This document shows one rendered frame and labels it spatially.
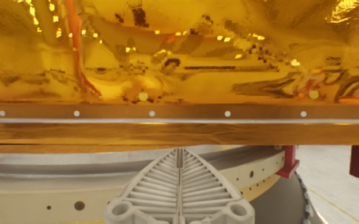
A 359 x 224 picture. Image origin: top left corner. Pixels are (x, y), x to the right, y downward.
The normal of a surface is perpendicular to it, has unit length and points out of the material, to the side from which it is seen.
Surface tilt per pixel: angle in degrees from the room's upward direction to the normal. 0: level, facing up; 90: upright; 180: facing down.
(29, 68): 100
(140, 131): 90
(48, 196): 90
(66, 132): 90
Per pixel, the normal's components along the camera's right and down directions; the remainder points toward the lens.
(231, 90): -0.01, 0.65
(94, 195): 0.14, 0.07
